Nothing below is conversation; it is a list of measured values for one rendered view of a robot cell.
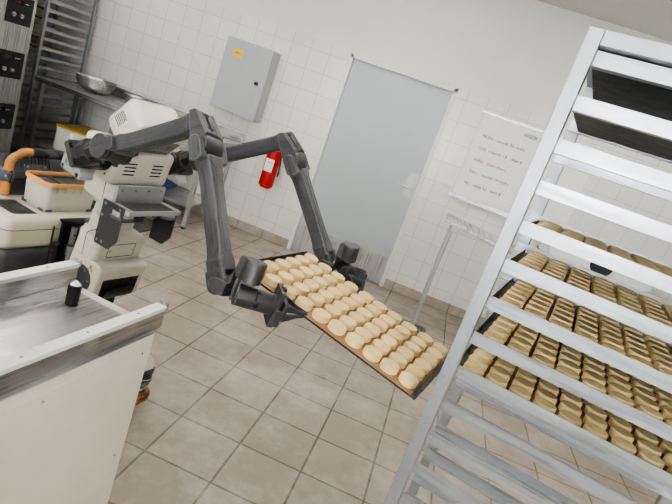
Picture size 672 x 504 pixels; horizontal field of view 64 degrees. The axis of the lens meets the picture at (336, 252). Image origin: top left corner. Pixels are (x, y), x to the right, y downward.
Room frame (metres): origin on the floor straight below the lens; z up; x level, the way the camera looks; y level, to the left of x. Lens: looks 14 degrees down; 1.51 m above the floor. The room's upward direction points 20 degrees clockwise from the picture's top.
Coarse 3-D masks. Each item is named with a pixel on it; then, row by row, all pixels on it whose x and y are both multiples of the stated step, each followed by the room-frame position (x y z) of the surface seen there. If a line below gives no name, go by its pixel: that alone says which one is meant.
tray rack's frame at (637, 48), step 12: (612, 36) 1.12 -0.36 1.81; (624, 36) 1.11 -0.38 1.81; (600, 48) 1.15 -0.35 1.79; (612, 48) 1.12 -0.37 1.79; (624, 48) 1.11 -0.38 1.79; (636, 48) 1.10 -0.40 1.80; (648, 48) 1.10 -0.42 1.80; (660, 48) 1.09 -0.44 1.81; (648, 60) 1.11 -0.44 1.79; (660, 60) 1.09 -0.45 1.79; (588, 84) 1.52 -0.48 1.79
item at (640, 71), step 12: (600, 60) 1.15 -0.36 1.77; (612, 60) 1.14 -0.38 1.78; (624, 60) 1.14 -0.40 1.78; (636, 60) 1.13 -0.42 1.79; (612, 72) 1.15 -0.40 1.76; (624, 72) 1.13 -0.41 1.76; (636, 72) 1.12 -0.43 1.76; (648, 72) 1.12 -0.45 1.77; (660, 72) 1.11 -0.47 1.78; (660, 84) 1.11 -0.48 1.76
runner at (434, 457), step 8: (424, 456) 1.53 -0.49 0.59; (432, 456) 1.54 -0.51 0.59; (440, 456) 1.53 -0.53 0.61; (440, 464) 1.52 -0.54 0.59; (448, 464) 1.52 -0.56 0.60; (456, 464) 1.51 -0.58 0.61; (448, 472) 1.49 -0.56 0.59; (456, 472) 1.51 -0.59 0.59; (464, 472) 1.50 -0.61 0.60; (464, 480) 1.48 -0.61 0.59; (472, 480) 1.49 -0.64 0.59; (480, 480) 1.48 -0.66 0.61; (480, 488) 1.47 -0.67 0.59; (488, 488) 1.47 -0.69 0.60; (496, 488) 1.46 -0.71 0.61; (488, 496) 1.44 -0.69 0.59; (496, 496) 1.46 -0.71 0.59; (504, 496) 1.45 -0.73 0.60; (512, 496) 1.44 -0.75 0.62
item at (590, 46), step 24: (576, 72) 1.13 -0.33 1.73; (576, 96) 1.13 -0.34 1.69; (552, 120) 1.14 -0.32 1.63; (552, 144) 1.13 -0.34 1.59; (528, 168) 1.14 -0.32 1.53; (528, 192) 1.13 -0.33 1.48; (504, 240) 1.13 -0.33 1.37; (480, 288) 1.14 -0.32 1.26; (480, 312) 1.13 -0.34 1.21; (456, 336) 1.14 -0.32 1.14; (456, 360) 1.13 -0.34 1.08; (432, 408) 1.13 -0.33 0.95; (408, 456) 1.13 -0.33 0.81
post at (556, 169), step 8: (592, 88) 1.55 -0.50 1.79; (568, 136) 1.55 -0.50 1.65; (576, 136) 1.54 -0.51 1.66; (552, 168) 1.55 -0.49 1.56; (560, 168) 1.55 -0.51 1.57; (552, 176) 1.55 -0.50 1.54; (536, 200) 1.56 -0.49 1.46; (544, 200) 1.55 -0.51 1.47; (536, 208) 1.55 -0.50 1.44; (544, 208) 1.55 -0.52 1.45; (520, 240) 1.55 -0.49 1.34; (528, 240) 1.55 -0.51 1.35; (512, 256) 1.55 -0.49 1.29; (488, 312) 1.55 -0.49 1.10; (456, 392) 1.55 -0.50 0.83; (456, 400) 1.55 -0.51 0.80; (440, 416) 1.56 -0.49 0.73; (448, 416) 1.55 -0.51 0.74; (432, 448) 1.55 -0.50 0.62; (424, 464) 1.55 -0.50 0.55; (408, 488) 1.56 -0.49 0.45; (416, 488) 1.55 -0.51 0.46
